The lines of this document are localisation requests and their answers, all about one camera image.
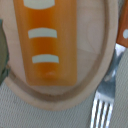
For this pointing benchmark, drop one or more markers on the orange toy bread loaf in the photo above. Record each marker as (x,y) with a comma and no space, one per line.
(48,38)

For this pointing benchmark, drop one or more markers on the round wooden plate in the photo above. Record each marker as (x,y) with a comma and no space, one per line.
(97,30)

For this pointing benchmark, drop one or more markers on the beige woven placemat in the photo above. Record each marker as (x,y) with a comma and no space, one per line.
(15,113)

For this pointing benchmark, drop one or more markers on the fork with wooden handle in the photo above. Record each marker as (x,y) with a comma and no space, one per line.
(105,93)

